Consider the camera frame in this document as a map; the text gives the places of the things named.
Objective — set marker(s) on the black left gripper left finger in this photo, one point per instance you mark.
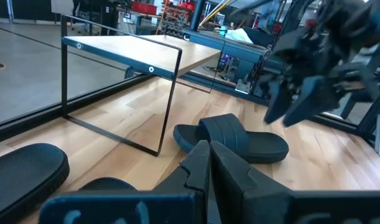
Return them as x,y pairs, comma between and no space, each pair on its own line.
164,202

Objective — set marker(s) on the white cloth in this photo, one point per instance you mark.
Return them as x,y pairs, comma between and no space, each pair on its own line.
239,35

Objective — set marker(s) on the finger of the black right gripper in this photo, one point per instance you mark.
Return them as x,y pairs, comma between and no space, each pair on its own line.
280,99
314,99

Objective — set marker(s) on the wooden shelf black metal frame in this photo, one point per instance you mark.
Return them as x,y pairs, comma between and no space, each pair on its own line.
140,51

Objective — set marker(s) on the red storage bin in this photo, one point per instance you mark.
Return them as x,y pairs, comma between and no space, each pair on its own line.
143,7

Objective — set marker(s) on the black round pole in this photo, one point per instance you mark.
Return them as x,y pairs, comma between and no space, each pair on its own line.
197,14

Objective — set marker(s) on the grey desk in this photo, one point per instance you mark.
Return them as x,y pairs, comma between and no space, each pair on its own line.
239,51

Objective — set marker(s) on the black slide sandal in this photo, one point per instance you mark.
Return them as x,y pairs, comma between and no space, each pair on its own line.
21,174
227,133

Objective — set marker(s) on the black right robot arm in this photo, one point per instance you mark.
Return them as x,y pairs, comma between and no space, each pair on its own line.
348,18

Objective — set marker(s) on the yellow pole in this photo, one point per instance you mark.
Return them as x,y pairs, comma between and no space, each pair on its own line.
214,12

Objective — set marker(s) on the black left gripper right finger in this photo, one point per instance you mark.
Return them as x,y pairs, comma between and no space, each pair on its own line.
255,202

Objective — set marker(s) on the black aluminium table frame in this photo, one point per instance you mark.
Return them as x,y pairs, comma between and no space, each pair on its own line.
37,115

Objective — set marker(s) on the white corner bracket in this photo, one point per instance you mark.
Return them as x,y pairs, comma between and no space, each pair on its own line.
242,87

